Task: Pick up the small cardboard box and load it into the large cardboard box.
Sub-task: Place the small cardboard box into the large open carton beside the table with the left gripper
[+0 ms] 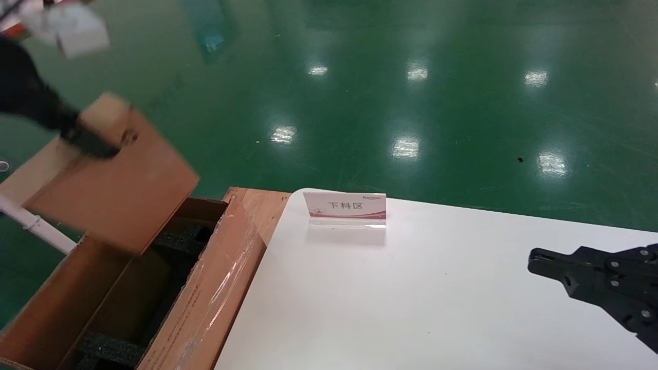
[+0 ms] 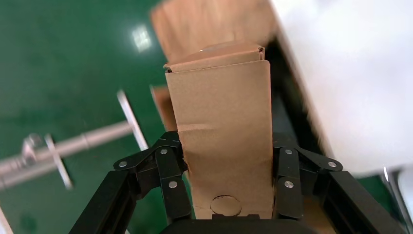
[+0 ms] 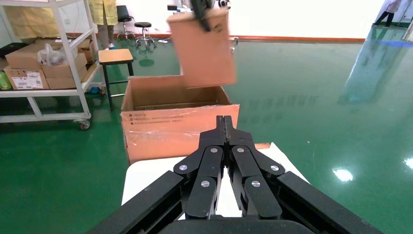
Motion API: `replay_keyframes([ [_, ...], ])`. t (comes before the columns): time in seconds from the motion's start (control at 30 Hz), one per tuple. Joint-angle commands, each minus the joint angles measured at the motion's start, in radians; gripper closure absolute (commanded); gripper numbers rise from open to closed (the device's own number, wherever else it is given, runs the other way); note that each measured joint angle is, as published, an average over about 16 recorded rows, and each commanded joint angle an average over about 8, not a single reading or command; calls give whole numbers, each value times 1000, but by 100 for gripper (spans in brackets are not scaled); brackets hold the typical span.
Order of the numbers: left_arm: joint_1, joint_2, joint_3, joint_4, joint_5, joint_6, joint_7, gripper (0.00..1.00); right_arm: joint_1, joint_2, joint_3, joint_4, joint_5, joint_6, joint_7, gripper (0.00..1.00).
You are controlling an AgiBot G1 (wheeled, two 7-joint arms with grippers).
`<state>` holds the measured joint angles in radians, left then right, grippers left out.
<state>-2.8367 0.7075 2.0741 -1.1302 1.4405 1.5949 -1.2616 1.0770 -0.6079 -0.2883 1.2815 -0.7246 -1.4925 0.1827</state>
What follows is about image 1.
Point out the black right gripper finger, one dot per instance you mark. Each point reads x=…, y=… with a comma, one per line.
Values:
x=591, y=264
x=632, y=308

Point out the large cardboard box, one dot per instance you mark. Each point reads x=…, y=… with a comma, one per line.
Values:
x=226, y=267

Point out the black foam insert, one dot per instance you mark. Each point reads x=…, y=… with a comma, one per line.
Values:
x=110, y=352
x=185, y=241

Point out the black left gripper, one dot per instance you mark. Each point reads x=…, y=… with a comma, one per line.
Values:
x=25, y=92

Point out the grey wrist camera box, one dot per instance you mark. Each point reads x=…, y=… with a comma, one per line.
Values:
x=77, y=31

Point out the white acrylic sign with text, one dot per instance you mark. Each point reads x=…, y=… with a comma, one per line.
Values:
x=344, y=205

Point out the small cardboard box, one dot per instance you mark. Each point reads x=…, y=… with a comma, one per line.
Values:
x=118, y=195

